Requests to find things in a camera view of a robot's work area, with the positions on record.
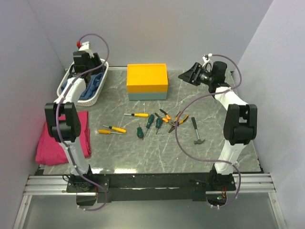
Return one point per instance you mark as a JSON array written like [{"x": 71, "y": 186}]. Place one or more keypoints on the orange black pliers small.
[{"x": 166, "y": 119}]

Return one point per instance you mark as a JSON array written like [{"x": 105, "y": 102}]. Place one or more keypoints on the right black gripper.
[{"x": 188, "y": 76}]

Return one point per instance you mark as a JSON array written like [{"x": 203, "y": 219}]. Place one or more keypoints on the pink folded cloth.
[{"x": 50, "y": 153}]

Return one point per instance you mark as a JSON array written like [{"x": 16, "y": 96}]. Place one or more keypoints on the yellow screwdriver upper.
[{"x": 138, "y": 114}]

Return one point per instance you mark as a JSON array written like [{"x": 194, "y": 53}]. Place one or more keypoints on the aluminium rail frame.
[{"x": 55, "y": 185}]

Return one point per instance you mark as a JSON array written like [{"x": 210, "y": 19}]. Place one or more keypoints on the small black hammer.
[{"x": 199, "y": 140}]

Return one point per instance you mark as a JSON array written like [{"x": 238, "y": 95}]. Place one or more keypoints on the yellow screwdriver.
[
  {"x": 117, "y": 129},
  {"x": 138, "y": 114},
  {"x": 108, "y": 132}
]

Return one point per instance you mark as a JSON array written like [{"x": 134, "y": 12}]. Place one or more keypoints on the yellow screwdriver lower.
[{"x": 108, "y": 132}]

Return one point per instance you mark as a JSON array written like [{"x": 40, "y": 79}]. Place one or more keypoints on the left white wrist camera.
[{"x": 85, "y": 46}]

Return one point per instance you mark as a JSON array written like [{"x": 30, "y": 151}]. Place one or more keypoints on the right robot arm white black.
[{"x": 240, "y": 126}]

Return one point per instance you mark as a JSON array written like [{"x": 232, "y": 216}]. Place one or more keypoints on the white plastic basket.
[{"x": 85, "y": 103}]

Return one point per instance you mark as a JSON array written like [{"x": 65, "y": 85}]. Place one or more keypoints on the green screwdriver short left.
[{"x": 140, "y": 133}]

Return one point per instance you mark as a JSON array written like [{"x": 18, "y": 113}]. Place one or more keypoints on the yellow screwdriver middle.
[{"x": 117, "y": 129}]

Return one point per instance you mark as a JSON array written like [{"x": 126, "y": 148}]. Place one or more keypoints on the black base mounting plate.
[{"x": 140, "y": 187}]

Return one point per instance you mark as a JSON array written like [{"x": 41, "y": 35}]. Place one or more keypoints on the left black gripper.
[{"x": 96, "y": 59}]

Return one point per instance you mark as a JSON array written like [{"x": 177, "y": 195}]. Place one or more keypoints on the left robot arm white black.
[{"x": 63, "y": 122}]

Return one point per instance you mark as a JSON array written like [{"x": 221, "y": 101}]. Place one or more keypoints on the orange black long-nose pliers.
[{"x": 178, "y": 121}]

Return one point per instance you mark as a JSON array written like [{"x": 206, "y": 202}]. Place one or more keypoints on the blue cloth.
[{"x": 92, "y": 88}]

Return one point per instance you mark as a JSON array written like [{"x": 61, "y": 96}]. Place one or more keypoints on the green screwdriver long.
[{"x": 149, "y": 123}]

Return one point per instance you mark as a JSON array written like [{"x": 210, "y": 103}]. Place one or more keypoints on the orange grey drawer box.
[{"x": 147, "y": 81}]

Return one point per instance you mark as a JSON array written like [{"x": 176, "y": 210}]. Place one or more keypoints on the green screwdriver right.
[{"x": 159, "y": 123}]

